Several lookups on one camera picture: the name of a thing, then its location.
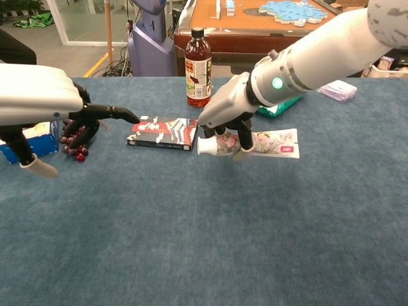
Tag tangled floor cables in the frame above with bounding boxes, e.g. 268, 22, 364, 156
101, 46, 133, 77

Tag red grape bunch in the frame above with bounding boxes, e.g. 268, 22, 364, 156
59, 118, 111, 163

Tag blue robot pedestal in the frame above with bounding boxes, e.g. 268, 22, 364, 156
127, 0, 176, 77

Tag blue cookie box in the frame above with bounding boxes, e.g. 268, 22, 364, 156
0, 120, 60, 164

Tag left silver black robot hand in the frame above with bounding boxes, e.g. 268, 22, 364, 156
0, 63, 141, 179

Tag dark drink bottle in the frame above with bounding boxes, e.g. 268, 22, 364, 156
185, 27, 213, 108

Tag green wet wipes pack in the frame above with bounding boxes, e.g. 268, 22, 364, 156
256, 94, 303, 116

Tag wooden pole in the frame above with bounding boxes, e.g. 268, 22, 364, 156
104, 0, 114, 65

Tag black trouser leg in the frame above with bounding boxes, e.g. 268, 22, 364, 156
0, 28, 38, 66

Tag brown mahjong table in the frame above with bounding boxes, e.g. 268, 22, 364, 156
173, 0, 374, 77

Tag blue carpet mat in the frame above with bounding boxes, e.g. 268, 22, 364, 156
0, 76, 408, 306

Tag green crumpled cloth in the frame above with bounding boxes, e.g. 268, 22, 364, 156
12, 11, 54, 29

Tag white floral toothpaste tube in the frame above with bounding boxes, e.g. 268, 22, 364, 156
197, 128, 300, 159

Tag white storage bin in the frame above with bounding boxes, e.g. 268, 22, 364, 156
361, 55, 408, 79

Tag small purple tissue pack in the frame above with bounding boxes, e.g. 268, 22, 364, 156
317, 79, 358, 103

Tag blue white tile row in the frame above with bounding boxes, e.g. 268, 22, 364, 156
216, 0, 237, 18

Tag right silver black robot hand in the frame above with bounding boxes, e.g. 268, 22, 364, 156
197, 71, 261, 162

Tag white framed glass partition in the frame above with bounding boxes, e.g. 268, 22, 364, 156
47, 0, 132, 47

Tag black red flat box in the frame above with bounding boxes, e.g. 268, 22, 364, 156
126, 116, 199, 152

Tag blue mahjong tile heap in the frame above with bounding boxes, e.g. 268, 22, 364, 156
258, 0, 336, 27

